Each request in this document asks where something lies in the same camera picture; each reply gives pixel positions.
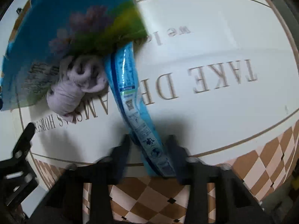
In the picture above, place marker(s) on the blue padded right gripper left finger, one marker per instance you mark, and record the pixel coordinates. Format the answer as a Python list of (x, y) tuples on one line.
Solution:
[(119, 160)]

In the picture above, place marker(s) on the lilac rolled cloth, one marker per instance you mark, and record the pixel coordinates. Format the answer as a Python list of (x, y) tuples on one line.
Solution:
[(77, 76)]

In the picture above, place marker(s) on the cardboard box with blue print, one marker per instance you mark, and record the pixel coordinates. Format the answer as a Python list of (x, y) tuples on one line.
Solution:
[(47, 31)]

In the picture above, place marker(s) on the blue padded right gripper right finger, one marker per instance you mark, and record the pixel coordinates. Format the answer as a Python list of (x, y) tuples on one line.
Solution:
[(178, 156)]

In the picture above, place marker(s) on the long blue snack pack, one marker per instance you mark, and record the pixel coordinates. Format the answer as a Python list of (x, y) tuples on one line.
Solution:
[(123, 81)]

